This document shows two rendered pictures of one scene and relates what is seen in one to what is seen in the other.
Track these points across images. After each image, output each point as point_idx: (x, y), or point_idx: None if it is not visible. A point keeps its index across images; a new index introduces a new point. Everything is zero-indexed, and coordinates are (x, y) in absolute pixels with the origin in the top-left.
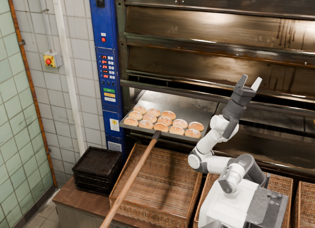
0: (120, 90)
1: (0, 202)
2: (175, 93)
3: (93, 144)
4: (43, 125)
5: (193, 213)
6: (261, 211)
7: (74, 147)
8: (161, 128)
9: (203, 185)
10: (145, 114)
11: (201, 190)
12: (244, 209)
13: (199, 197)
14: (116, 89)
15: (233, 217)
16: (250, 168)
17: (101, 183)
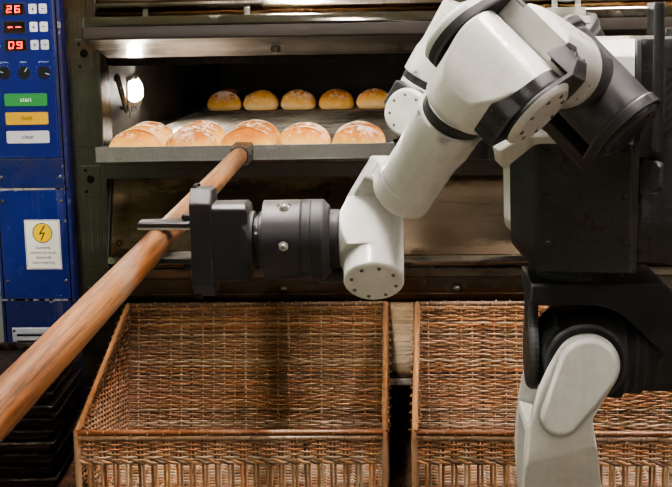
0: (67, 97)
1: None
2: (279, 31)
3: None
4: None
5: (391, 477)
6: (669, 37)
7: None
8: (249, 138)
9: (393, 426)
10: (181, 127)
11: (393, 436)
12: (622, 38)
13: (396, 448)
14: (54, 91)
15: (602, 40)
16: (593, 27)
17: (23, 426)
